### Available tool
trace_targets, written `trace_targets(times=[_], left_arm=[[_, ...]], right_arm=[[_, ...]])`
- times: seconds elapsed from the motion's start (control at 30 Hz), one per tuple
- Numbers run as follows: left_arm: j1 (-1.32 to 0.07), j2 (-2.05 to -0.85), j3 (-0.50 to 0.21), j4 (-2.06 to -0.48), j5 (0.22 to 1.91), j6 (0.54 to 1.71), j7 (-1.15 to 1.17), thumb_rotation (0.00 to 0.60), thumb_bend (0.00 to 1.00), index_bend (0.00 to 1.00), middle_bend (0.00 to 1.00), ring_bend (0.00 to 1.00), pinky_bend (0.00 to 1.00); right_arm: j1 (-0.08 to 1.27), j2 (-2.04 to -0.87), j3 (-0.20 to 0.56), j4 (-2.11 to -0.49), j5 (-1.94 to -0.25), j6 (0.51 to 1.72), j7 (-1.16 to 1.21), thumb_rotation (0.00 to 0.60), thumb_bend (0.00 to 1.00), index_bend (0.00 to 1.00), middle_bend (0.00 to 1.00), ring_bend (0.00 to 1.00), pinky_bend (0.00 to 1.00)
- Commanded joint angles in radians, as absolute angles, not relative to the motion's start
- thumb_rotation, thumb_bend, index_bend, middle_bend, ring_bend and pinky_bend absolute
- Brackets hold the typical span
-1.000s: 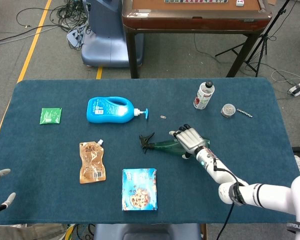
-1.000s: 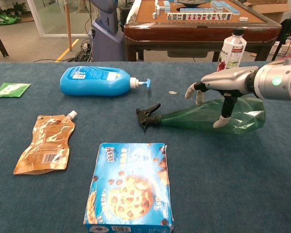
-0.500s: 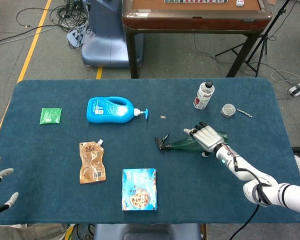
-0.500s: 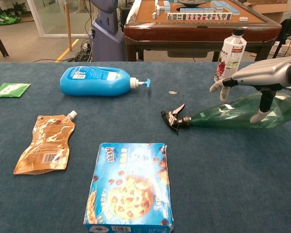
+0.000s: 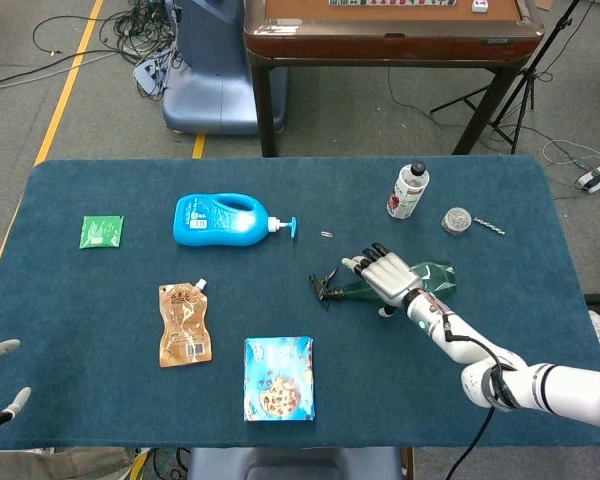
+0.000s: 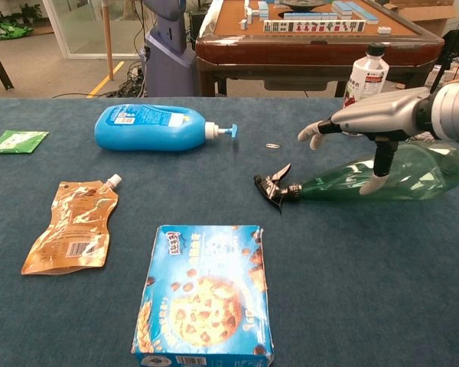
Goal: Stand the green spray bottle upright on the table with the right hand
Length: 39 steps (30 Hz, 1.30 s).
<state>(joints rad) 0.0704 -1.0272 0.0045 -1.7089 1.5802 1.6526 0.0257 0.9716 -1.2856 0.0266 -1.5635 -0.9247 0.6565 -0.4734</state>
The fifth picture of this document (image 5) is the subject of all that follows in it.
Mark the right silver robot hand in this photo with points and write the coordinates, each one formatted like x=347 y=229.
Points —
x=390 y=277

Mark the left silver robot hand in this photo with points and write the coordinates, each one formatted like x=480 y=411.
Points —
x=0 y=347

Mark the green transparent spray bottle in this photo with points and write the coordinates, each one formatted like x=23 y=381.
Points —
x=437 y=277

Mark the blue-grey own robot base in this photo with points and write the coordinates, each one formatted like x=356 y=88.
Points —
x=290 y=465

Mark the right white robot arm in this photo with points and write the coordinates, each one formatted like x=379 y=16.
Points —
x=570 y=390

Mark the white drink bottle black cap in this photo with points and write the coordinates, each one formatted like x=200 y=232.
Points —
x=405 y=197

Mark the blue pump dispenser bottle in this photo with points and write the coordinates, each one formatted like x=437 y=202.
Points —
x=215 y=225

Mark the round clear clip container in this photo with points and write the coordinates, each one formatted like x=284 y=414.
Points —
x=456 y=221

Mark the metal twist drill bit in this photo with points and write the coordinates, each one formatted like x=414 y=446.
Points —
x=489 y=225

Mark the blue table cloth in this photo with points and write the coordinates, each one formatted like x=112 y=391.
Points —
x=105 y=400

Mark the blue cookie box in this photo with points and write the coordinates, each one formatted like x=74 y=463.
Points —
x=279 y=380

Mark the green foil sachet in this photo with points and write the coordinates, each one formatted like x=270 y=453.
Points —
x=101 y=231

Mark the orange spout pouch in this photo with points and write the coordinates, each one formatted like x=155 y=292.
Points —
x=185 y=325

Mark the brown mahjong table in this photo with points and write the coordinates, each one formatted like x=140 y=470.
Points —
x=380 y=45

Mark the face-up mahjong tile row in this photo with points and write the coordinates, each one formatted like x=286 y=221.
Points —
x=390 y=2

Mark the black tripod stand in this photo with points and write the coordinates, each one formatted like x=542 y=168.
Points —
x=550 y=42

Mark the single white mahjong tile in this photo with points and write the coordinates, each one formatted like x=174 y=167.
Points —
x=480 y=5

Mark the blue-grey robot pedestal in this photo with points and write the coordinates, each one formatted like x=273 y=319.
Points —
x=210 y=85

